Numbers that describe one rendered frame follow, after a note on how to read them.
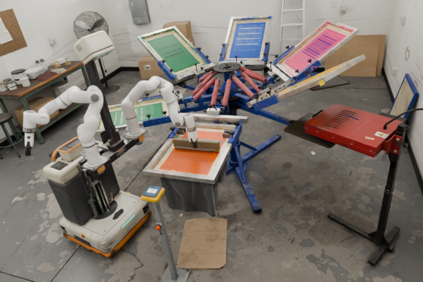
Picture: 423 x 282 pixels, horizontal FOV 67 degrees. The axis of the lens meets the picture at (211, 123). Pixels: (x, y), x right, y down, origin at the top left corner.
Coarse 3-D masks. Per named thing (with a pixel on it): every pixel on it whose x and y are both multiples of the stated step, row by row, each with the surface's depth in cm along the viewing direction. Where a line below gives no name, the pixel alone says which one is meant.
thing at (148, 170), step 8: (216, 128) 296; (224, 128) 293; (232, 128) 290; (176, 136) 290; (168, 144) 276; (160, 152) 265; (224, 152) 255; (152, 160) 257; (224, 160) 247; (152, 168) 253; (216, 168) 238; (160, 176) 242; (168, 176) 239; (176, 176) 236; (184, 176) 234; (192, 176) 233; (200, 176) 231; (208, 176) 230; (216, 176) 230
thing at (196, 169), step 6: (210, 132) 292; (216, 132) 291; (222, 132) 290; (204, 138) 284; (210, 138) 283; (216, 138) 282; (222, 138) 280; (222, 144) 272; (210, 156) 259; (216, 156) 258; (210, 162) 251; (186, 168) 248; (192, 168) 247; (198, 168) 247; (204, 168) 246; (210, 168) 245; (204, 174) 239
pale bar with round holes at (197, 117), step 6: (198, 114) 308; (204, 114) 306; (198, 120) 306; (204, 120) 304; (210, 120) 302; (216, 120) 300; (222, 120) 298; (228, 120) 295; (234, 120) 294; (240, 120) 291; (246, 120) 289
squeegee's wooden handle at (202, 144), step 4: (172, 140) 270; (176, 140) 269; (180, 140) 267; (184, 140) 266; (188, 140) 265; (196, 140) 263; (200, 140) 263; (204, 140) 262; (176, 144) 271; (180, 144) 269; (184, 144) 268; (188, 144) 267; (196, 144) 264; (200, 144) 263; (204, 144) 261; (208, 144) 260; (212, 144) 259; (216, 144) 258; (200, 148) 265; (204, 148) 263; (208, 148) 262; (212, 148) 261; (216, 148) 259
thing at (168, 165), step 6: (186, 132) 297; (198, 132) 295; (204, 132) 294; (198, 138) 285; (174, 150) 272; (168, 162) 258; (174, 162) 257; (180, 162) 256; (162, 168) 252; (168, 168) 251; (174, 168) 250; (180, 168) 249
